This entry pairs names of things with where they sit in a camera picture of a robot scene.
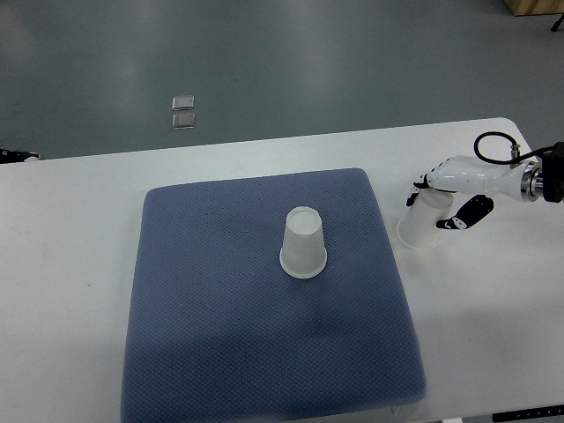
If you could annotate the black and white shoe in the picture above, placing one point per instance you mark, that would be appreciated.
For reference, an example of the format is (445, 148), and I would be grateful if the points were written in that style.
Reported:
(9, 156)

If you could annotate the white paper cup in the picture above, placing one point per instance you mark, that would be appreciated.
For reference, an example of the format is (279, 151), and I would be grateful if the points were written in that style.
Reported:
(417, 228)
(303, 254)

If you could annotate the black tripod foot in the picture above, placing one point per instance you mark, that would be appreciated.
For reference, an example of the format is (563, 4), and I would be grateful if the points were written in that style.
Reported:
(557, 23)

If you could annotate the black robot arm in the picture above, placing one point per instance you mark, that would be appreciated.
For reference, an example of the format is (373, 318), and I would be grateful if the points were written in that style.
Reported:
(549, 180)

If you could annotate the white paper cup on cushion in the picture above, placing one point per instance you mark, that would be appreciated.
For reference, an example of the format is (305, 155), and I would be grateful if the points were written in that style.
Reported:
(303, 254)

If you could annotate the black table control panel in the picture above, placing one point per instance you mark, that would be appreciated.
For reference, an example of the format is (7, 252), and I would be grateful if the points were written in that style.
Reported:
(534, 413)

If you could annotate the blue textured cushion mat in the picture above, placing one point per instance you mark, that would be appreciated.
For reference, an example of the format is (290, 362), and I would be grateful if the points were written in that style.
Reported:
(218, 332)

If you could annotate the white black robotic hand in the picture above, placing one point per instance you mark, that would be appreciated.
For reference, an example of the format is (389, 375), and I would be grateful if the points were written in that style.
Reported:
(481, 181)

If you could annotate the wooden furniture corner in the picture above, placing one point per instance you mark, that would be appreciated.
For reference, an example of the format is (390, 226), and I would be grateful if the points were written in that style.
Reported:
(521, 8)

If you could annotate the upper metal floor plate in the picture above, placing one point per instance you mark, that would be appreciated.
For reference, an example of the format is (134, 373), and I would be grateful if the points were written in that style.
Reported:
(183, 102)

